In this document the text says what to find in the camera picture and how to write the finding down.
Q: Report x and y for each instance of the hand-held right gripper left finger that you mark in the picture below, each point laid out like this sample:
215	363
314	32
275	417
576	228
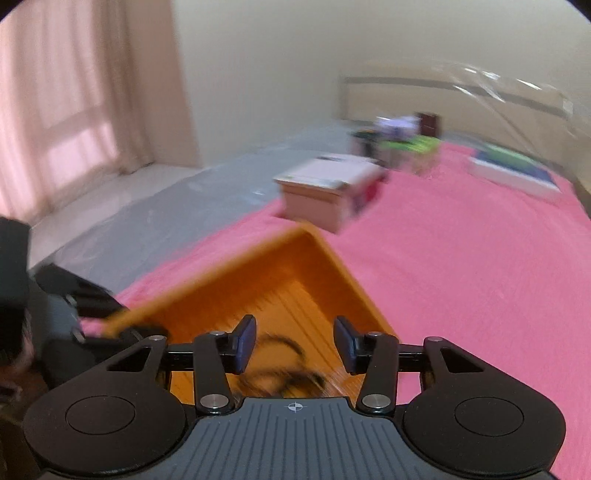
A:
244	344

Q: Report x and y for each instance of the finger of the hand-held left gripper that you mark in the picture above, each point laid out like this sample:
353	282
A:
138	331
78	290

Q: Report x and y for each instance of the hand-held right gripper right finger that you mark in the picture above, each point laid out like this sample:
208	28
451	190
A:
346	344

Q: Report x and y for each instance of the orange plastic tray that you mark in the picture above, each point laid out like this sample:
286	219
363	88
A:
323	286

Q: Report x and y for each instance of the pink fluffy blanket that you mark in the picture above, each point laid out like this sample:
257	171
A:
461	277

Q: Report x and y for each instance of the pink box with white lid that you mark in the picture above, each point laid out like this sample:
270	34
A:
318	194

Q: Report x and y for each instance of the dark red box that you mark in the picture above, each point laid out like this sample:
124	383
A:
371	189

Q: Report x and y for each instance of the pink curtain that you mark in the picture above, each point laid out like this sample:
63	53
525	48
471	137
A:
69	106

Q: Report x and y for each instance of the stack of small colourful boxes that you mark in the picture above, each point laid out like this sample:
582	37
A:
411	147

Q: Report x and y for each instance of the white tissue pack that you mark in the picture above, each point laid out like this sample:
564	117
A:
397	124

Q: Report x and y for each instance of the white flat box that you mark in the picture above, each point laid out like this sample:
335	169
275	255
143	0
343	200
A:
517	177

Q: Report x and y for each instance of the green flat box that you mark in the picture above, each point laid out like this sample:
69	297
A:
512	154

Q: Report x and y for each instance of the beige headboard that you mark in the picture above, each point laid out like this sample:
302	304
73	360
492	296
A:
415	92

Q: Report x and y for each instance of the clear plastic film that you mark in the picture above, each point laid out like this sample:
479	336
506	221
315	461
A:
508	92

